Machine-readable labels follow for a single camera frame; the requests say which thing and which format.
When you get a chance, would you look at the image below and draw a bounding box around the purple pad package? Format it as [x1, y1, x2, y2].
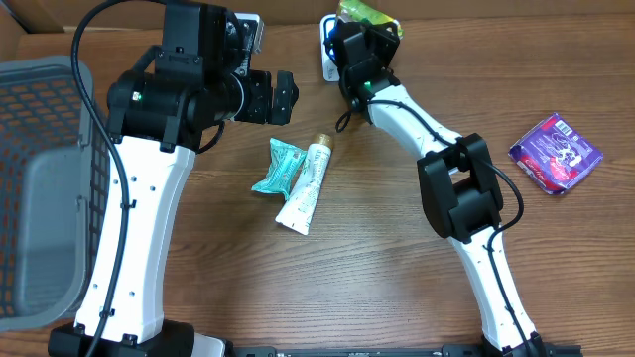
[508, 113, 604, 195]

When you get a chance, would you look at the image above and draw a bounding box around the grey plastic basket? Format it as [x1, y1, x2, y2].
[1, 56, 109, 331]

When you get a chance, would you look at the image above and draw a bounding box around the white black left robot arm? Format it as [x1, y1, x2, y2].
[48, 1, 299, 357]

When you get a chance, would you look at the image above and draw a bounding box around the white tube gold cap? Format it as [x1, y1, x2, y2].
[275, 134, 333, 236]

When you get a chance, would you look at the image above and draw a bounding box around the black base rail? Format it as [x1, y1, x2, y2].
[232, 344, 581, 357]

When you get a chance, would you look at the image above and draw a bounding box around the green juice carton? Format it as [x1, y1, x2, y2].
[336, 0, 404, 39]

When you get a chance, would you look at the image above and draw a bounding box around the white barcode scanner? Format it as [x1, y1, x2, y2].
[319, 13, 339, 82]

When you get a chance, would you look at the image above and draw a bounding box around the teal snack packet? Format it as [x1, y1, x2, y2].
[251, 138, 307, 200]

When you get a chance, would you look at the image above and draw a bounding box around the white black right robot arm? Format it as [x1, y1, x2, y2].
[323, 19, 548, 356]

